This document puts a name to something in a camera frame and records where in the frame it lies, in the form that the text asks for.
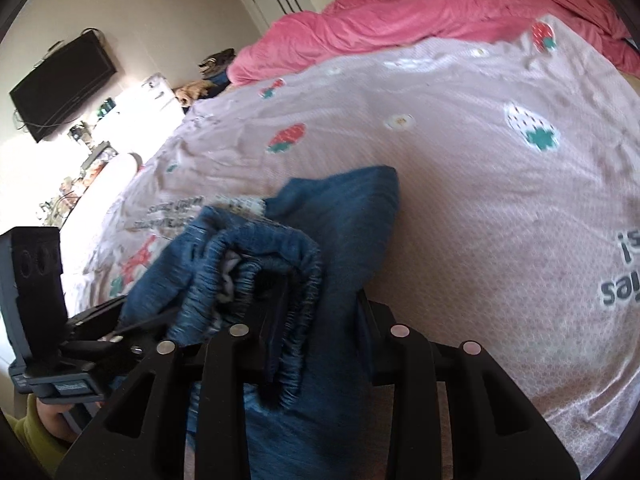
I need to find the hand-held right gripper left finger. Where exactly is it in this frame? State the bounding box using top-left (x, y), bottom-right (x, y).
top-left (56, 280), bottom-right (301, 480)

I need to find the blue denim pants lace trim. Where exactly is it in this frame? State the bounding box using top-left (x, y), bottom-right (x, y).
top-left (119, 164), bottom-right (402, 480)

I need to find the clutter of small dresser items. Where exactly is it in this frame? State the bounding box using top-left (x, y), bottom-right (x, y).
top-left (39, 100), bottom-right (121, 221)

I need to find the black wall television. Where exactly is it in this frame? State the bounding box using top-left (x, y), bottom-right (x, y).
top-left (8, 30), bottom-right (119, 145)

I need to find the pink strawberry printed bedsheet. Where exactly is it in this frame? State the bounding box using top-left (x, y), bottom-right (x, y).
top-left (65, 14), bottom-right (640, 477)

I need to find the tan cloth heap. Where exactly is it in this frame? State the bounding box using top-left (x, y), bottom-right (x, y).
top-left (172, 80), bottom-right (213, 107)

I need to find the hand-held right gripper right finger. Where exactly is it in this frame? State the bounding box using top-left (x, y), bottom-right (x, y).
top-left (356, 291), bottom-right (581, 480)

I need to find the pink duvet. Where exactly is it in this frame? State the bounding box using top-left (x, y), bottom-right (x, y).
top-left (227, 0), bottom-right (640, 87)

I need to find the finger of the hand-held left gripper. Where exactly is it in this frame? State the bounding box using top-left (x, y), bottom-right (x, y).
top-left (60, 296), bottom-right (176, 377)

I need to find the person's left forearm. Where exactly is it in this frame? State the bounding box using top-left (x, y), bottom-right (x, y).
top-left (4, 394), bottom-right (82, 479)

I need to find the white dresser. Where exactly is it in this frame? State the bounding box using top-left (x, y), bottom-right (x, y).
top-left (0, 72), bottom-right (187, 241)

